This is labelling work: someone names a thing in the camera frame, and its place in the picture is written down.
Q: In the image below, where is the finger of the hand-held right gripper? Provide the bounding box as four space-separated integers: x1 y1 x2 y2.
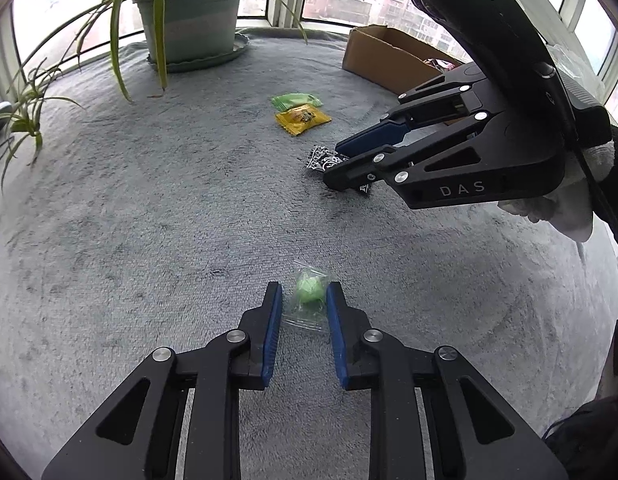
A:
322 109 511 193
334 62 491 158

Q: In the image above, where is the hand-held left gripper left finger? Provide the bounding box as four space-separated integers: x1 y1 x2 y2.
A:
41 281 285 480

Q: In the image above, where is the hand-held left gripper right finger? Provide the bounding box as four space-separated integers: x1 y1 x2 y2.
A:
325 281 570 480

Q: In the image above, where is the black patterned snack packet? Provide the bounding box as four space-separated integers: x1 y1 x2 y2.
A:
303 144 375 195

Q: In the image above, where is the green candy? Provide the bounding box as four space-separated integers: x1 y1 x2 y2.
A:
281 260 331 332

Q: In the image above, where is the cardboard box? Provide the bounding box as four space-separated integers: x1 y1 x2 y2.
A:
341 25 462 93

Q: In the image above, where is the person's right hand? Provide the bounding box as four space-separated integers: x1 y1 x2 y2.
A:
496 137 617 243

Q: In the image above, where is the yellow snack packet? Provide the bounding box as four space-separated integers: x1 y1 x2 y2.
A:
274 104 333 138

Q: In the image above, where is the green snack packet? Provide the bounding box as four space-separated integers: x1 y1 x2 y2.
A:
270 91 324 112

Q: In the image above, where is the grey fleece blanket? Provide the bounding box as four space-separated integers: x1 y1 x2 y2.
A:
0 25 618 480

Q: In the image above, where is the spider plant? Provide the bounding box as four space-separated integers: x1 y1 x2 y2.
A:
0 0 310 191

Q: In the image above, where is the dark clothing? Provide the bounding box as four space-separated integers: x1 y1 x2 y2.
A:
542 395 618 480

